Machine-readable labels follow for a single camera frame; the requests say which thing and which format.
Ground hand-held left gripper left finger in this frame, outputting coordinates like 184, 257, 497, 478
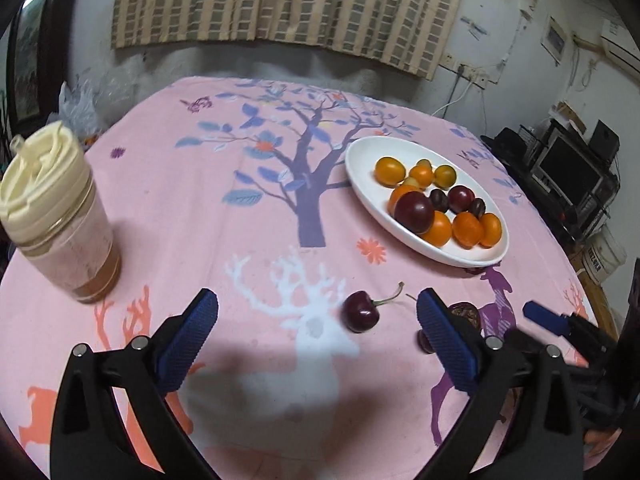
50, 288, 221, 480

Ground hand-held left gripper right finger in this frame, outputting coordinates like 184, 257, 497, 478
417, 287, 586, 480

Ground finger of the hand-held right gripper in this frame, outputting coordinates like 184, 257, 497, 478
522, 301, 576, 337
502, 327, 548, 357

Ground dark brown water chestnut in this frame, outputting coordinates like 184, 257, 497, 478
447, 302, 483, 332

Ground large orange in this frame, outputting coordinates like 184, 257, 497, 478
420, 211, 453, 248

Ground large dark purple plum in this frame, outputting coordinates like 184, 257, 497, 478
394, 191, 435, 234

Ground white oval plate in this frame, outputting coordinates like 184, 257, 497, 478
345, 136, 510, 268

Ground white plastic bucket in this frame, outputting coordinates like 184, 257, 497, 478
582, 225, 626, 283

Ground black metal rack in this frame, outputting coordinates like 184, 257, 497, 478
500, 117, 621, 246

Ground pink deer print tablecloth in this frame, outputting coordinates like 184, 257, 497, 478
0, 76, 601, 480

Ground computer monitor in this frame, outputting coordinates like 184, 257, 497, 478
532, 132, 603, 201

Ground clear cup with cream lid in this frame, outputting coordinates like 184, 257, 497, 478
0, 121, 122, 304

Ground black hat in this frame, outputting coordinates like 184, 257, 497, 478
482, 127, 526, 156

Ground black speaker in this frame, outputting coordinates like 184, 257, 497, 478
590, 120, 620, 161

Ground cardboard box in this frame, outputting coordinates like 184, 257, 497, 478
550, 102, 586, 133

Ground clear plastic bag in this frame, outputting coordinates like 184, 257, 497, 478
59, 67, 136, 136

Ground white air conditioner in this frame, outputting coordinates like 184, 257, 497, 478
600, 19, 640, 73

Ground dark framed picture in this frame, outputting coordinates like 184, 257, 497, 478
5, 0, 76, 136

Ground beige striped curtain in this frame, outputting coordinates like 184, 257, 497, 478
111, 0, 471, 81

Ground white power cable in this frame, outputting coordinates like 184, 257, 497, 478
430, 80, 473, 116

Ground white wall socket strip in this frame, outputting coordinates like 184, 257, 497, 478
457, 64, 491, 88

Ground white wall panel box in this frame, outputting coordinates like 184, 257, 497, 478
542, 16, 568, 65

